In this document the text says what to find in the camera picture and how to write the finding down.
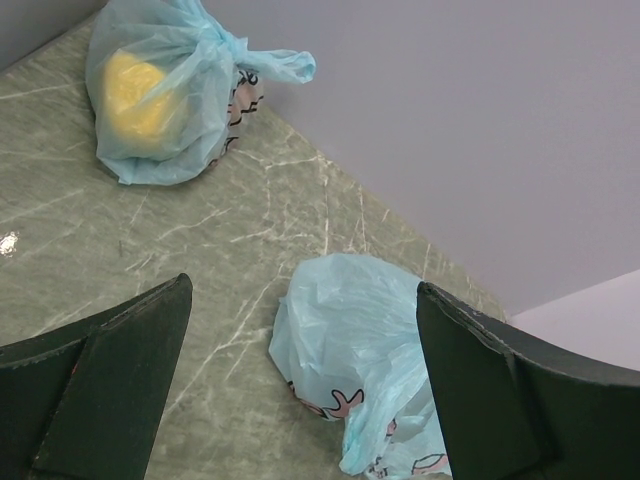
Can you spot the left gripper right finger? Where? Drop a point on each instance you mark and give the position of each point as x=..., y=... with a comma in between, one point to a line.
x=513, y=406

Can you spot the blue plastic bag with print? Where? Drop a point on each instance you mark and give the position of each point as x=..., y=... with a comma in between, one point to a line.
x=346, y=341

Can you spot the yellow fruit in left bag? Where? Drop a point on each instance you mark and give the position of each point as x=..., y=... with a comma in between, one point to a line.
x=144, y=118

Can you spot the knotted blue bag left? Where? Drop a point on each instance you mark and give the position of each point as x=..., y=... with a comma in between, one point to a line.
x=221, y=77

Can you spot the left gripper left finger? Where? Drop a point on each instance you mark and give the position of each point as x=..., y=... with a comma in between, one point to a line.
x=84, y=401

